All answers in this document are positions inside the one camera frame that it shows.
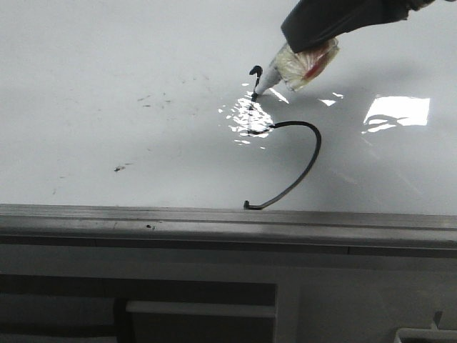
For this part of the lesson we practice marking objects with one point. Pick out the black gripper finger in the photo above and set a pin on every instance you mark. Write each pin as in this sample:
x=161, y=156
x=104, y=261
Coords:
x=312, y=22

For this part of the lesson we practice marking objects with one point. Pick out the white marker with tape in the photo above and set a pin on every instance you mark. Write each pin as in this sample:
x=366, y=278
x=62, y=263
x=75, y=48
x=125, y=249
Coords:
x=295, y=69

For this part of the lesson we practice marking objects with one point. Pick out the white tray at corner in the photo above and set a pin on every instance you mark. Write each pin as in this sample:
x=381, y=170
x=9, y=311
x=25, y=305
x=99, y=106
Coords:
x=433, y=334

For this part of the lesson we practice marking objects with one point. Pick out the dark cabinet with white shelf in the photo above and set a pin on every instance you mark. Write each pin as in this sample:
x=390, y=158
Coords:
x=77, y=309

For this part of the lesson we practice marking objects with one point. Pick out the white whiteboard with metal frame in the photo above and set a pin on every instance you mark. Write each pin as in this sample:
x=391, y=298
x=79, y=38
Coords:
x=141, y=112

